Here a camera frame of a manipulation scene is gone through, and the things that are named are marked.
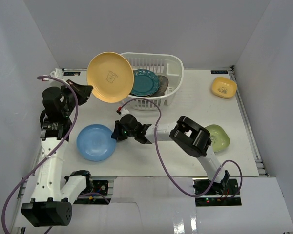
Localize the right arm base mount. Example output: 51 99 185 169
195 178 242 207

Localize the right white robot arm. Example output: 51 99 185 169
111 114 230 195

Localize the round light blue plate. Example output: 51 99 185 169
76 124 116 161

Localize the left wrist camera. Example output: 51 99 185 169
48 68 63 81

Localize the round yellow plate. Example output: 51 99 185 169
86 52 134 103

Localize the white plastic dish basket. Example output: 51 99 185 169
121 52 184 111

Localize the teal scalloped plate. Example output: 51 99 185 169
130 69 160 97

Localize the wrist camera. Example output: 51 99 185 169
48 68 63 81
116 107 130 115

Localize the yellow square dish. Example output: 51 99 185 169
211 77 237 99

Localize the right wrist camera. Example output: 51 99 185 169
116 107 130 115

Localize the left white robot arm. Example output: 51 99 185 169
21 80 93 227

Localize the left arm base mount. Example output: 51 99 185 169
74 180 111 205

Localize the green square dish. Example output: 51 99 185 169
205 124 230 153

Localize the grey deer pattern plate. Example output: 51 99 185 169
157 75 169 96

